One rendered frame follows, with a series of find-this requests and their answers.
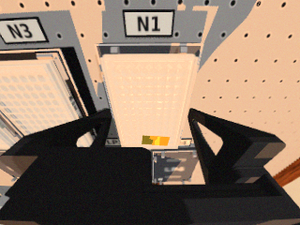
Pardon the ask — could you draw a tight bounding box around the cream operator button panel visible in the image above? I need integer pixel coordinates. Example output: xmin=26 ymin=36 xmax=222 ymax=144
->
xmin=0 ymin=194 xmax=9 ymax=209

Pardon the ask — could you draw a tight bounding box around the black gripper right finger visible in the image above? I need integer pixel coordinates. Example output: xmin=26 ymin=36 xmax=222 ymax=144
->
xmin=187 ymin=108 xmax=286 ymax=184

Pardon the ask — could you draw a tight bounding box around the beige flat base plate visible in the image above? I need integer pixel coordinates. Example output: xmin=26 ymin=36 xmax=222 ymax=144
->
xmin=0 ymin=0 xmax=300 ymax=176

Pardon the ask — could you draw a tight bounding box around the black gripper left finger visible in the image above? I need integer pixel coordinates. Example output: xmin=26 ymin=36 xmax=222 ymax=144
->
xmin=13 ymin=109 xmax=112 ymax=147

